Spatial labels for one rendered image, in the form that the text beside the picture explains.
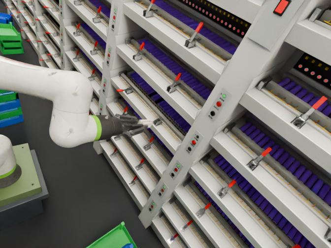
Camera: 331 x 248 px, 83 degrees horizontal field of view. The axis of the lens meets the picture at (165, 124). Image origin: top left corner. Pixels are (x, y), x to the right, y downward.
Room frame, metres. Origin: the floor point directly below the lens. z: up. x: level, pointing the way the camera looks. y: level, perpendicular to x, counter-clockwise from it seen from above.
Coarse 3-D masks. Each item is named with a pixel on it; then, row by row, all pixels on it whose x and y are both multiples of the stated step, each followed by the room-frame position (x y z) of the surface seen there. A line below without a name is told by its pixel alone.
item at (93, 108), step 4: (64, 68) 1.31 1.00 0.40; (68, 68) 1.34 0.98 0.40; (72, 68) 1.37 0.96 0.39; (92, 96) 1.16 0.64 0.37; (96, 96) 1.15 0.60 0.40; (92, 100) 1.12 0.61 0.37; (96, 100) 1.12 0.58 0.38; (92, 104) 1.08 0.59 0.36; (96, 104) 1.09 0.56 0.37; (92, 108) 1.05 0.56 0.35; (96, 108) 1.06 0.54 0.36; (92, 112) 1.04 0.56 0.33; (96, 112) 0.98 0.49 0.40
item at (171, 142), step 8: (112, 72) 0.94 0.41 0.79; (120, 72) 0.97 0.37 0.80; (128, 72) 1.03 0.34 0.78; (112, 80) 0.92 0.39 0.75; (120, 80) 0.94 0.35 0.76; (120, 88) 0.88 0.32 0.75; (128, 96) 0.84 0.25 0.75; (136, 104) 0.80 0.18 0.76; (144, 104) 0.82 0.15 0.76; (136, 112) 0.79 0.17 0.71; (144, 112) 0.77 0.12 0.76; (152, 112) 0.78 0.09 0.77; (152, 120) 0.73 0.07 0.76; (152, 128) 0.71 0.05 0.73; (160, 128) 0.70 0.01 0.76; (160, 136) 0.67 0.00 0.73; (168, 136) 0.67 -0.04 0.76; (168, 144) 0.64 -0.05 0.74; (176, 144) 0.64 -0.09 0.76
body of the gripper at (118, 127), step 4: (112, 120) 0.50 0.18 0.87; (116, 120) 0.51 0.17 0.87; (116, 124) 0.49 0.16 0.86; (120, 124) 0.50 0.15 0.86; (116, 128) 0.48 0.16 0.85; (120, 128) 0.50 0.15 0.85; (124, 128) 0.52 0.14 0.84; (128, 128) 0.53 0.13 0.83; (116, 132) 0.48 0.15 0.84; (120, 132) 0.49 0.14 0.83
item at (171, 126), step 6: (126, 78) 0.94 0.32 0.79; (132, 84) 0.91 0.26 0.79; (138, 90) 0.88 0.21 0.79; (144, 96) 0.84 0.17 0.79; (150, 102) 0.82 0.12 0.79; (150, 108) 0.79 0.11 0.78; (156, 108) 0.79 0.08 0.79; (162, 114) 0.76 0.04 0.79; (162, 120) 0.75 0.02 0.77; (168, 120) 0.74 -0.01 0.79; (168, 126) 0.72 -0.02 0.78; (174, 126) 0.71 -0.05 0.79; (174, 132) 0.69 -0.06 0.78; (180, 132) 0.69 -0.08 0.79; (180, 138) 0.67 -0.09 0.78
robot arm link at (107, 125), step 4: (100, 116) 0.47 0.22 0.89; (104, 116) 0.48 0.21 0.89; (108, 116) 0.49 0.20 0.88; (100, 120) 0.45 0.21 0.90; (104, 120) 0.46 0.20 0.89; (108, 120) 0.47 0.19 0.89; (104, 124) 0.45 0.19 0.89; (108, 124) 0.46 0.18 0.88; (112, 124) 0.47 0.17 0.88; (104, 128) 0.44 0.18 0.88; (108, 128) 0.45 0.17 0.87; (112, 128) 0.46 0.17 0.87; (104, 132) 0.43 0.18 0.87; (108, 132) 0.44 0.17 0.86; (112, 132) 0.46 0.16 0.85; (100, 136) 0.42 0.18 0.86; (104, 136) 0.43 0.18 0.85; (108, 136) 0.44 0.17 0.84
